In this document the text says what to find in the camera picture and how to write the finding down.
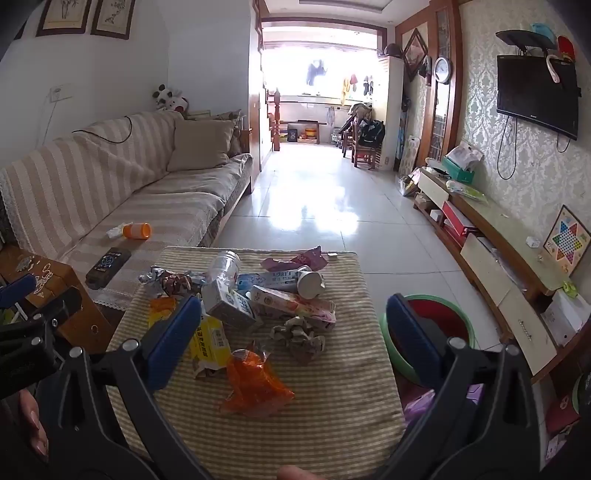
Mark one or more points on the black remote control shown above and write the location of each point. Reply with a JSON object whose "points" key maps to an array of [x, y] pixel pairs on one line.
{"points": [[108, 267]]}

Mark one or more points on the purple wrapper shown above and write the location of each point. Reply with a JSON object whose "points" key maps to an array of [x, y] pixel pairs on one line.
{"points": [[295, 261]]}

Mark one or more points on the diamond wall frame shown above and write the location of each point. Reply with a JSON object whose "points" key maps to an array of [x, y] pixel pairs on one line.
{"points": [[414, 48]]}

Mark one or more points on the red box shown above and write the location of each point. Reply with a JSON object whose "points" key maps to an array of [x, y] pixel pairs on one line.
{"points": [[457, 224]]}

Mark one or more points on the wooden chair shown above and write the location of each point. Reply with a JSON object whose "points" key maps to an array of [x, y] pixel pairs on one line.
{"points": [[364, 152]]}

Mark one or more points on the wooden television cabinet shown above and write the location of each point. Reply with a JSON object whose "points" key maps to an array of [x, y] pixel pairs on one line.
{"points": [[512, 240]]}

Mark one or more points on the white tissue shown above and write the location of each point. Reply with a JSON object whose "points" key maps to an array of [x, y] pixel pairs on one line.
{"points": [[114, 232]]}

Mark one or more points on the white carton box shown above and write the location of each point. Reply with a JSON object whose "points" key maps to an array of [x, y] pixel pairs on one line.
{"points": [[565, 318]]}

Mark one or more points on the orange capped bottle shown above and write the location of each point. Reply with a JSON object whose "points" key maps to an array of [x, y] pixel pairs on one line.
{"points": [[137, 230]]}

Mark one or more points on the cow plush toy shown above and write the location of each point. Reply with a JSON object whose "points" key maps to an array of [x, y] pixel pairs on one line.
{"points": [[168, 98]]}

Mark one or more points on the person's right hand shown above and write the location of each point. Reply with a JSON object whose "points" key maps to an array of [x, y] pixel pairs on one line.
{"points": [[298, 474]]}

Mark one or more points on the brown wrapper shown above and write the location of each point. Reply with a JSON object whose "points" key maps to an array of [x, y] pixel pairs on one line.
{"points": [[180, 282]]}

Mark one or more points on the small orange wrapper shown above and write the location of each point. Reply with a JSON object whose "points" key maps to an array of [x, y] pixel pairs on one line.
{"points": [[161, 311]]}

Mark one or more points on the green basin red inside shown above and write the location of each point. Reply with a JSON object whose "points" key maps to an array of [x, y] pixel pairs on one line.
{"points": [[443, 318]]}

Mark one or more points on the white milk carton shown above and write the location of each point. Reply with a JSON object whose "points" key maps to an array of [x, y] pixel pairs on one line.
{"points": [[228, 304]]}

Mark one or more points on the colourful checkers board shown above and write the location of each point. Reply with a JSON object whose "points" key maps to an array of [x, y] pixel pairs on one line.
{"points": [[568, 242]]}

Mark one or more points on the black backpack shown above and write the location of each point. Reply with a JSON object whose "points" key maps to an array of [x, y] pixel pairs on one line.
{"points": [[371, 132]]}

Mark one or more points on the white printed bag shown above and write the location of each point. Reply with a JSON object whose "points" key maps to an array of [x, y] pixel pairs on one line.
{"points": [[466, 154]]}

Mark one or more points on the green striped table cloth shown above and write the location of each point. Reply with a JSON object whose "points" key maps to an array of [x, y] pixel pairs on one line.
{"points": [[332, 397]]}

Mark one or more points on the round wall clock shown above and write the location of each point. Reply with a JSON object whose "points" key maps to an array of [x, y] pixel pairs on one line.
{"points": [[443, 70]]}

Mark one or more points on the purple foam tile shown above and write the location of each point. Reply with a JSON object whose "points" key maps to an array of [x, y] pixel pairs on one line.
{"points": [[418, 406]]}

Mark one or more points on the brown cardboard box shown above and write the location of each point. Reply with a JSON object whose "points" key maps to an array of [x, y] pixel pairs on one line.
{"points": [[69, 281]]}

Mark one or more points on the beige pillow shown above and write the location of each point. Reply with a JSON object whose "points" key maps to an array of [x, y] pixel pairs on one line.
{"points": [[203, 145]]}

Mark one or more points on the crushed paper cup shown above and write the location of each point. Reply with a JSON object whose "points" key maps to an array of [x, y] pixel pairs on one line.
{"points": [[310, 282]]}

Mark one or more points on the beige striped sofa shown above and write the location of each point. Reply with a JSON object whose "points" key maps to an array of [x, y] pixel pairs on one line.
{"points": [[184, 189]]}

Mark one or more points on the orange plastic bag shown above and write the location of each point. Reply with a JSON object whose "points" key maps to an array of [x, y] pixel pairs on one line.
{"points": [[254, 383]]}

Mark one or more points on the wooden door frame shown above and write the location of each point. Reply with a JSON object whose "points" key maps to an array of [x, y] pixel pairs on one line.
{"points": [[455, 92]]}

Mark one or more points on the blue toothpaste box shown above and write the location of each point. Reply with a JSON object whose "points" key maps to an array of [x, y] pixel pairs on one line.
{"points": [[272, 280]]}

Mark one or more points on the wooden partition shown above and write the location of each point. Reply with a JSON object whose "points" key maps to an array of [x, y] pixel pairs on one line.
{"points": [[256, 115]]}

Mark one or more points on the yellow packet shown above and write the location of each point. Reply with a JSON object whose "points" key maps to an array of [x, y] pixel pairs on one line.
{"points": [[210, 344]]}

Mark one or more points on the wooden post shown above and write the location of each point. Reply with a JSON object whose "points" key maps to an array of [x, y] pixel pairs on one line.
{"points": [[277, 120]]}

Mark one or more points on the floral board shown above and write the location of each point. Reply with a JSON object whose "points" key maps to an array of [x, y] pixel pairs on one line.
{"points": [[407, 157]]}

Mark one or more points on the yellow-green bag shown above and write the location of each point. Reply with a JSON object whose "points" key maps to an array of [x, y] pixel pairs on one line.
{"points": [[466, 190]]}

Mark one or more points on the small white box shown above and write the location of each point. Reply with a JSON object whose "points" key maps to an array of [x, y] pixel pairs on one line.
{"points": [[533, 241]]}

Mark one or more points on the brown paper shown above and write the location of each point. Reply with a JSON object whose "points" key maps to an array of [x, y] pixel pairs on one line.
{"points": [[298, 339]]}

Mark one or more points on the framed wall picture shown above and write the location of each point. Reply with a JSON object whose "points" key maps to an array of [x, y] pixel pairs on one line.
{"points": [[113, 18], [62, 16]]}

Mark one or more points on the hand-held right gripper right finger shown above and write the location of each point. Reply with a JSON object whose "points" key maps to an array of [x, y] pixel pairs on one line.
{"points": [[415, 337]]}

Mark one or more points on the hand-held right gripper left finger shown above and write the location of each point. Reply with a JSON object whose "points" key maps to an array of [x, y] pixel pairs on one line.
{"points": [[173, 337]]}

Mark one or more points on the black wall shelf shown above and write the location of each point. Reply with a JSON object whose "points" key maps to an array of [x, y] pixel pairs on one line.
{"points": [[521, 39]]}

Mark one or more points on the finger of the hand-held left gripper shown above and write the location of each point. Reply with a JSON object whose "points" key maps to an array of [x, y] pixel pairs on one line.
{"points": [[18, 287], [62, 304]]}

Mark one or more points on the plastic bag on floor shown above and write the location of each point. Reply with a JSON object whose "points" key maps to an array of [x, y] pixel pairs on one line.
{"points": [[408, 185]]}

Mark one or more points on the green box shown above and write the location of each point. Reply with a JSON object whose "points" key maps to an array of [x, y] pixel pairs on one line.
{"points": [[457, 174]]}

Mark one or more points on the clear plastic bottle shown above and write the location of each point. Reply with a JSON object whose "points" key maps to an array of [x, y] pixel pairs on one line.
{"points": [[224, 267]]}

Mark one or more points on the person's left hand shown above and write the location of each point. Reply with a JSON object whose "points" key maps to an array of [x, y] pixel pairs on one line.
{"points": [[37, 429]]}

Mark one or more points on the black wall television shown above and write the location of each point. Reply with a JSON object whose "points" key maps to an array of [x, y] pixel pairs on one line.
{"points": [[535, 94]]}

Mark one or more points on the white wall socket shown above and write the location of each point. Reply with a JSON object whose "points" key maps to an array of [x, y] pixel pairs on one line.
{"points": [[60, 93]]}

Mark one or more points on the crushed white snack bag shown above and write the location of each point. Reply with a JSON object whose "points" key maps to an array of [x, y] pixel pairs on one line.
{"points": [[295, 307]]}

